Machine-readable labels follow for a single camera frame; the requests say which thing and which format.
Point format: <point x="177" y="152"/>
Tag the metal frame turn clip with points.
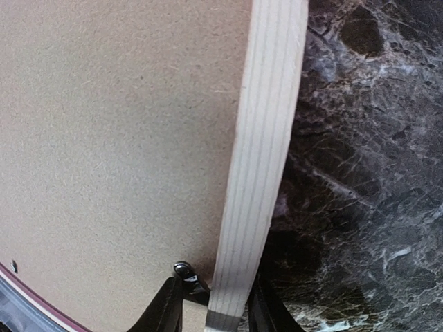
<point x="194" y="284"/>

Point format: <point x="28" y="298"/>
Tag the pink wooden picture frame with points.
<point x="267" y="104"/>

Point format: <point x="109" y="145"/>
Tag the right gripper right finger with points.
<point x="266" y="312"/>

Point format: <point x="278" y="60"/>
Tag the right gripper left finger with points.
<point x="165" y="311"/>

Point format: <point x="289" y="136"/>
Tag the brown cardboard backing board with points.
<point x="117" y="126"/>

